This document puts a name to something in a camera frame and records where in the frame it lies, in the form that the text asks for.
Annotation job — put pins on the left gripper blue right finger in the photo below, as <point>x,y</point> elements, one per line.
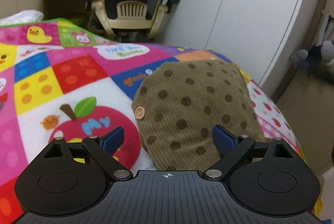
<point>235,150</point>

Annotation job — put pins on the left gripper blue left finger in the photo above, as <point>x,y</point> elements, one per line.
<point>100,154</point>

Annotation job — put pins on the brown polka dot corduroy garment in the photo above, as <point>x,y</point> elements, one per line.
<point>178,105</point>

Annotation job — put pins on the colourful cartoon play mat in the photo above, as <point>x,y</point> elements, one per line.
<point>61,84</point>

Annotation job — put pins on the grey plush toy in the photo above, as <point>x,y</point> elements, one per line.
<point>317,62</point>

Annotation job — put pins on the white pillow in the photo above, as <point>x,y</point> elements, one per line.
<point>23,17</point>

